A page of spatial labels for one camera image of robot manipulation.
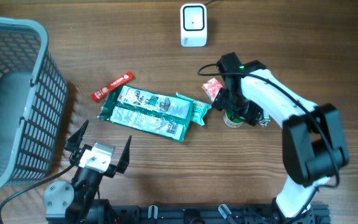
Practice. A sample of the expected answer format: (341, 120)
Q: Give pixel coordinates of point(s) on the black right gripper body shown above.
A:
(240, 106)

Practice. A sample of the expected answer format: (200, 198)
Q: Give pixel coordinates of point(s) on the green sponge pack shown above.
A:
(162, 115)

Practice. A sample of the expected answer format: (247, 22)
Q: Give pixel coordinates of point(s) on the red coffee stick sachet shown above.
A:
(101, 93)

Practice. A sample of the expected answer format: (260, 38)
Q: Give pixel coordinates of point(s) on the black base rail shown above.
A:
(191, 214)

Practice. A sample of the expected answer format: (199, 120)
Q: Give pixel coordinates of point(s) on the red snack packet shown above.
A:
(212, 88)

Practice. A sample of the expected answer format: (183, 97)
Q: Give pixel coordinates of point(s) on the grey plastic basket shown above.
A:
(33, 95)

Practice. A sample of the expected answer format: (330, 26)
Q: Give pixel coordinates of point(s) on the green lid jar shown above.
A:
(232, 122)

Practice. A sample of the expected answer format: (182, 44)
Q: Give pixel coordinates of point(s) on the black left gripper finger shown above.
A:
(124, 160)
(72, 144)

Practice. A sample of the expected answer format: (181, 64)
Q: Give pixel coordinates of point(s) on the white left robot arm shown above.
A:
(78, 201)

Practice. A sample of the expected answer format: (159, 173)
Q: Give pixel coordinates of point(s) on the teal wet wipes pack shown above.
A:
(199, 109)

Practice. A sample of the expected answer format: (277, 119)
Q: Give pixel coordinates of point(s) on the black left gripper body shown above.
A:
(86, 178)

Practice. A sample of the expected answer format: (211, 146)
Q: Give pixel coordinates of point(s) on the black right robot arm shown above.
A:
(314, 146)

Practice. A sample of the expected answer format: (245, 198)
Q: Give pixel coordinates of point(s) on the white barcode scanner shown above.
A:
(193, 25)

